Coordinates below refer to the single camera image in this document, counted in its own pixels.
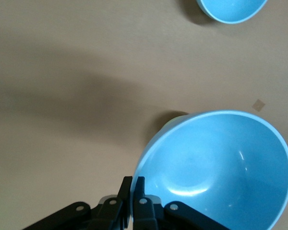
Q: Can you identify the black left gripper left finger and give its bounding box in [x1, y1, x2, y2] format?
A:
[21, 176, 133, 230]

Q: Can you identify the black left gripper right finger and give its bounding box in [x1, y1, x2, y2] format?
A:
[133, 176, 231, 230]

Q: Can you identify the blue bowl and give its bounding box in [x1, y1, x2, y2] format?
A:
[132, 109, 288, 230]
[196, 0, 269, 25]

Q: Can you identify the brown tape patch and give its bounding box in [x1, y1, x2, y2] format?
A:
[252, 98, 266, 112]

